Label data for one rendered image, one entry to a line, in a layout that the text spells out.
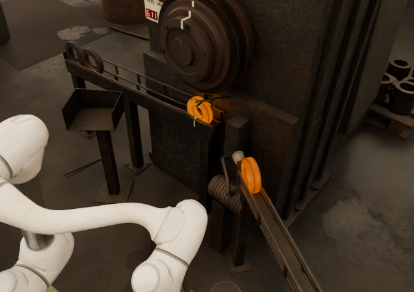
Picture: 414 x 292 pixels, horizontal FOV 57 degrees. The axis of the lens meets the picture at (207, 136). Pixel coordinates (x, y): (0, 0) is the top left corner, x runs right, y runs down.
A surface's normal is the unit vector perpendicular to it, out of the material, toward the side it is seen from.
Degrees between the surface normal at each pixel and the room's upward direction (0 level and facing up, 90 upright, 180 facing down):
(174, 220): 18
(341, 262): 0
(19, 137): 40
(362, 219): 0
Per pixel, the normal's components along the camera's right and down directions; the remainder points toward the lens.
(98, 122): -0.06, -0.77
